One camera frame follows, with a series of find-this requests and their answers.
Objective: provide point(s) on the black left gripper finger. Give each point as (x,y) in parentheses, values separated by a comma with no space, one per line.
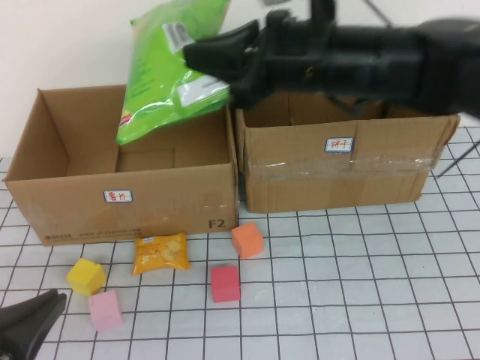
(26,335)
(26,309)

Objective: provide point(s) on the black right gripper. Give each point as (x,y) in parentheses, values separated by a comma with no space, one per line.
(337,56)

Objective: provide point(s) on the green potato chips bag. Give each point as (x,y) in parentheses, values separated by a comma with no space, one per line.
(157,75)

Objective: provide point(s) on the orange cracker snack packet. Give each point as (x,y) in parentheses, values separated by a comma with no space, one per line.
(161,255)

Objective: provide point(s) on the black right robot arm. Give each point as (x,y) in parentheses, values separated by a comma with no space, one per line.
(450,63)

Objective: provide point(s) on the yellow foam cube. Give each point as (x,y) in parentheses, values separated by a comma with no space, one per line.
(86,276)

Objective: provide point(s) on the pink foam cube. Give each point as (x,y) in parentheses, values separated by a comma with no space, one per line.
(106,310)

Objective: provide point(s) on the cardboard box with clear tape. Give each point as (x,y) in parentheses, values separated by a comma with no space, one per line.
(318,176)

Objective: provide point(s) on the cardboard box printed F2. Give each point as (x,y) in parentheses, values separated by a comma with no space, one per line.
(168,198)

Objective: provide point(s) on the orange foam cube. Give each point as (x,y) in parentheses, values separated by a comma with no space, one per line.
(247,242)

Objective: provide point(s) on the red foam cube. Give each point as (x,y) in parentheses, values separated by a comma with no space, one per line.
(225,285)

